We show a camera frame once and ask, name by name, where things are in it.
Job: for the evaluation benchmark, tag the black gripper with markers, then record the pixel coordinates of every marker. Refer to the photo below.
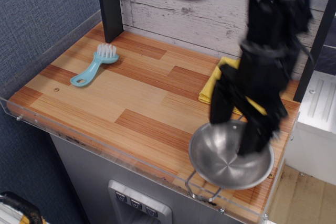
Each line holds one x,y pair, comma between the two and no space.
262,75

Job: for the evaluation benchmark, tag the metal bowl with wire handles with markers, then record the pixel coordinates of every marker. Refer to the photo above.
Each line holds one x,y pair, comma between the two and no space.
213,152

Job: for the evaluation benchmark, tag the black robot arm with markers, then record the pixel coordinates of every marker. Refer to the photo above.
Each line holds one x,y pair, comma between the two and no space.
276,23

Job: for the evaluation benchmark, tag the yellow folded cloth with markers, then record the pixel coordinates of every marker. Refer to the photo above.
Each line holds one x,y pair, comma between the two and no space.
205,95

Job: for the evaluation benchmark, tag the white toy sink counter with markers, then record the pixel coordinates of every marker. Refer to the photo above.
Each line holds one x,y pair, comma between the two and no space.
311,148

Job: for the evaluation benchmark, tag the silver dispenser button panel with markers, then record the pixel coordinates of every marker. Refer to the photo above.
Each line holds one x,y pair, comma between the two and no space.
131,206

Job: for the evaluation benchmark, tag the light blue scrub brush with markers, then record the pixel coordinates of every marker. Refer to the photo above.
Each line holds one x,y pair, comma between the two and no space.
105,54

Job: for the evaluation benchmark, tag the grey toy fridge cabinet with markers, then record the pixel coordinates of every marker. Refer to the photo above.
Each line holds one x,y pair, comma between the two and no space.
90,174

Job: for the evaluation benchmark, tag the clear acrylic table guard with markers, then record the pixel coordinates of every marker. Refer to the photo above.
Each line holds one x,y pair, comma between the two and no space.
141,110

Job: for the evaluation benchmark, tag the yellow black object bottom left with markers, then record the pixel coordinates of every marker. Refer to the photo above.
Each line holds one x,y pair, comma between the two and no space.
15,209

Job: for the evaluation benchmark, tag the black right shelf post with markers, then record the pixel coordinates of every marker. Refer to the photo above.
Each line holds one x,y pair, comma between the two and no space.
313,40

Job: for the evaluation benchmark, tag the black shelf post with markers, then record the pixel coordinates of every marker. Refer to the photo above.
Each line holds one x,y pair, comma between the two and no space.
111,19
313,40

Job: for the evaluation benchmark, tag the black left shelf post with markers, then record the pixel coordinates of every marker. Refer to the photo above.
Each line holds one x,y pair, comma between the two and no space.
111,19

